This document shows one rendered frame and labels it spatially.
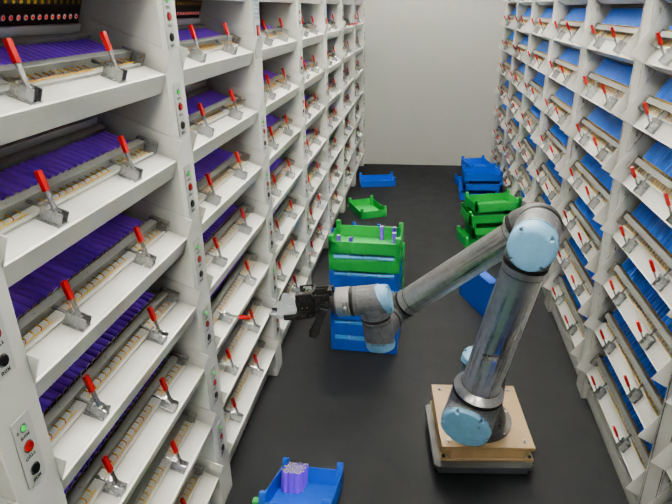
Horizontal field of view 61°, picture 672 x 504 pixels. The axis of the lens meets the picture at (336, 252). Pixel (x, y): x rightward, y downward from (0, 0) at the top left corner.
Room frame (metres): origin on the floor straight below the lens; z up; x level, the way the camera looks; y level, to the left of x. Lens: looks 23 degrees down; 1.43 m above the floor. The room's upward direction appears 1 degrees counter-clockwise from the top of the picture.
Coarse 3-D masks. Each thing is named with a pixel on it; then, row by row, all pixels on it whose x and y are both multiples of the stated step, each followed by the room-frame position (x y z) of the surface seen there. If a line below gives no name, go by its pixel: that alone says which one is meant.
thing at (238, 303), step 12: (252, 252) 2.02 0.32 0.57; (264, 252) 2.01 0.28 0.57; (264, 264) 2.00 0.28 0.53; (240, 276) 1.86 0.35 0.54; (252, 276) 1.89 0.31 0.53; (264, 276) 1.99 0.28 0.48; (240, 288) 1.78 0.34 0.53; (252, 288) 1.81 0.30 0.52; (240, 300) 1.71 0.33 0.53; (216, 312) 1.60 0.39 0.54; (240, 312) 1.65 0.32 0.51; (216, 324) 1.54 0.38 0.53; (228, 324) 1.55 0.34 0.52; (216, 336) 1.41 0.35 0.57; (216, 348) 1.41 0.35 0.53
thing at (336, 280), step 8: (400, 272) 2.24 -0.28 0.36; (336, 280) 2.20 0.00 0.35; (344, 280) 2.20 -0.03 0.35; (352, 280) 2.19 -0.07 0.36; (360, 280) 2.18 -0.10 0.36; (368, 280) 2.18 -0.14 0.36; (376, 280) 2.17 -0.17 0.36; (384, 280) 2.16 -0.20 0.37; (392, 280) 2.16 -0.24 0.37; (392, 288) 2.16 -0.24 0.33
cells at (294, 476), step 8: (288, 464) 1.42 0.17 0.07; (296, 464) 1.42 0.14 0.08; (304, 464) 1.43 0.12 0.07; (288, 472) 1.36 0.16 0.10; (296, 472) 1.36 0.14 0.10; (304, 472) 1.37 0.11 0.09; (288, 480) 1.35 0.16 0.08; (296, 480) 1.34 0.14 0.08; (304, 480) 1.38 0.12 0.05; (288, 488) 1.34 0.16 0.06; (296, 488) 1.33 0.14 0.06
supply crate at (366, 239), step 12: (336, 228) 2.37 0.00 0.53; (348, 228) 2.39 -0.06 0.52; (360, 228) 2.38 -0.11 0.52; (372, 228) 2.37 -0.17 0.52; (384, 228) 2.36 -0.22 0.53; (396, 228) 2.35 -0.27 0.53; (348, 240) 2.33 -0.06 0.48; (360, 240) 2.33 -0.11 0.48; (372, 240) 2.33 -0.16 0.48; (384, 240) 2.33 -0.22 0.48; (396, 240) 2.15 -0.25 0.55; (336, 252) 2.20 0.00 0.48; (348, 252) 2.19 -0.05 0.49; (360, 252) 2.18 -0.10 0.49; (372, 252) 2.17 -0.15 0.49; (384, 252) 2.16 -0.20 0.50; (396, 252) 2.15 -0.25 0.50
